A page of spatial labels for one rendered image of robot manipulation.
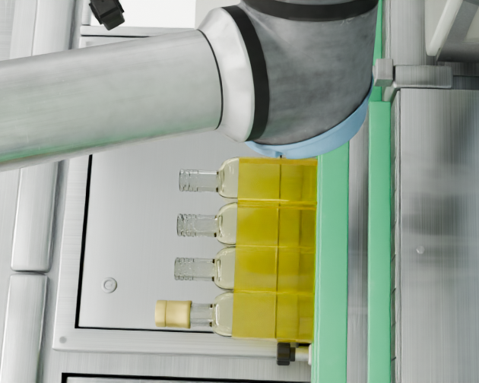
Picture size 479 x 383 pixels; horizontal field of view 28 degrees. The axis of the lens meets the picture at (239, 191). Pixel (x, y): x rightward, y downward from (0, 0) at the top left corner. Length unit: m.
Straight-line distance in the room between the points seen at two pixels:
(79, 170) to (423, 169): 0.53
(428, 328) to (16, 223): 0.63
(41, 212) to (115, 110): 0.67
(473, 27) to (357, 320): 0.35
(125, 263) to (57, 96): 0.65
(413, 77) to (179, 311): 0.40
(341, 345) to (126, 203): 0.45
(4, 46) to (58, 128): 0.81
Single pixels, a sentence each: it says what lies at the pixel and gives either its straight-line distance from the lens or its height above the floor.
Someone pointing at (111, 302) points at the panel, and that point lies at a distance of 1.35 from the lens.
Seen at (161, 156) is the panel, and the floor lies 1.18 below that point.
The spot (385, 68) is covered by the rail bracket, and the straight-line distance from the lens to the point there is 1.12.
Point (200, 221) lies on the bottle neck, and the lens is 1.22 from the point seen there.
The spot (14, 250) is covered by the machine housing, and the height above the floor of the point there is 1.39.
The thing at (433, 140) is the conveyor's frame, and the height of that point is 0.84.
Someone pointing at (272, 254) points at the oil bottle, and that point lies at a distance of 1.19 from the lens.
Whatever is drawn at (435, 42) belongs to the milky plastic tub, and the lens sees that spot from 1.13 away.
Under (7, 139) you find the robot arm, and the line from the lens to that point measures 0.74.
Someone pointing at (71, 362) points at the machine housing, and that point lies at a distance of 1.38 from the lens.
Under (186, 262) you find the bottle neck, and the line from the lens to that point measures 1.21.
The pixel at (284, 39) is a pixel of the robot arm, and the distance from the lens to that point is 0.77.
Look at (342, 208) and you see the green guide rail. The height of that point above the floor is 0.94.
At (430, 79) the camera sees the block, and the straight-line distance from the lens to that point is 1.13.
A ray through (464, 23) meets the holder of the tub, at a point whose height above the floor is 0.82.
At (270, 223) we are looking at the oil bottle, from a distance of 1.20.
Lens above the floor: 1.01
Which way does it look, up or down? 2 degrees up
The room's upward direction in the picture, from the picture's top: 88 degrees counter-clockwise
